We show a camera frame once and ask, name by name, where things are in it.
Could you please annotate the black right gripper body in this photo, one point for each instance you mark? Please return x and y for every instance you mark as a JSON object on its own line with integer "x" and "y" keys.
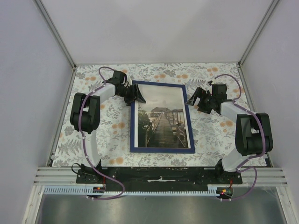
{"x": 205, "y": 105}

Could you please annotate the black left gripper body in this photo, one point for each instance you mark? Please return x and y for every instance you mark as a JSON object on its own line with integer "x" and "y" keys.
{"x": 127, "y": 93}

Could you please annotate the printed pier photo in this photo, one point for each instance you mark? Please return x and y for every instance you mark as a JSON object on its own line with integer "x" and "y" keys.
{"x": 161, "y": 116}

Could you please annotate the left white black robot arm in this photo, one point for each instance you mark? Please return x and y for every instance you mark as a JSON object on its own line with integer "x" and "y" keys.
{"x": 85, "y": 110}

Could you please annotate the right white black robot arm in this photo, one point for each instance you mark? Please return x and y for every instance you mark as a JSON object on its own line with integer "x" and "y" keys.
{"x": 253, "y": 137}

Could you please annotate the floral patterned table mat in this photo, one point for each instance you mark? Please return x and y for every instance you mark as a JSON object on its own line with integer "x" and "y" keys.
{"x": 214, "y": 135}

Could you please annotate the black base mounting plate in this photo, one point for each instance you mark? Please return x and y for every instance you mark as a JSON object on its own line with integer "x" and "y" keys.
{"x": 167, "y": 178}

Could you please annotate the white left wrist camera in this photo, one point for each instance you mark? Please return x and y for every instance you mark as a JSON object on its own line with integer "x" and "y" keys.
{"x": 128, "y": 81}

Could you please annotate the aluminium front rail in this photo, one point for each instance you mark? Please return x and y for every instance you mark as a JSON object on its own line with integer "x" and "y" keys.
{"x": 266, "y": 177}

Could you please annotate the right aluminium corner post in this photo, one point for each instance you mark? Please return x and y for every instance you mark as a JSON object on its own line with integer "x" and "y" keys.
{"x": 265, "y": 19}

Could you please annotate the aluminium corner post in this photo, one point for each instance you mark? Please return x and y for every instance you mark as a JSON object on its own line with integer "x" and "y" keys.
{"x": 265, "y": 19}
{"x": 47, "y": 18}

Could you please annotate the left aluminium corner post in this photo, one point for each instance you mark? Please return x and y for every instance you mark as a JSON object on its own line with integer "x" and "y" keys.
{"x": 47, "y": 18}

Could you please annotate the white slotted cable duct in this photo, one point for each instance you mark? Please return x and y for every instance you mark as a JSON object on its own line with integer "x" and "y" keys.
{"x": 101, "y": 191}

